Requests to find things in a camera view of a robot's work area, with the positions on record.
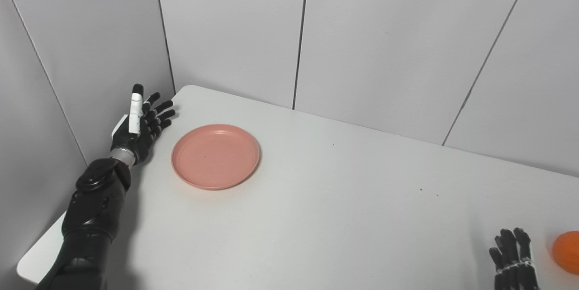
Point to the orange fruit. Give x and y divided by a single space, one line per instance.
567 253

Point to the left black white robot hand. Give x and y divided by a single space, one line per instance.
140 138

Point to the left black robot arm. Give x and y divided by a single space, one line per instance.
90 217

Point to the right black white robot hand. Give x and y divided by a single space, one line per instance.
513 258

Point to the pink round plate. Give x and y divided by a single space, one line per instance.
215 156

